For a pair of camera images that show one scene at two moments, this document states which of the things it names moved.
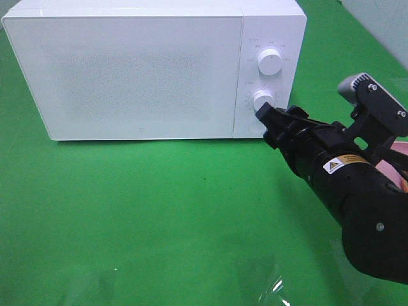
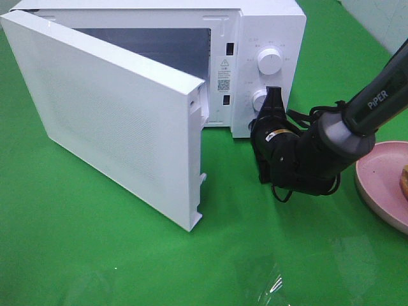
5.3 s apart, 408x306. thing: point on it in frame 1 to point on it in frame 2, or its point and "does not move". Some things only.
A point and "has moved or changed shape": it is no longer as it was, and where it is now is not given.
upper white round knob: (269, 62) does not move
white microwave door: (129, 77) has moved or changed shape
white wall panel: (387, 20) does not move
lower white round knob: (262, 96) does not move
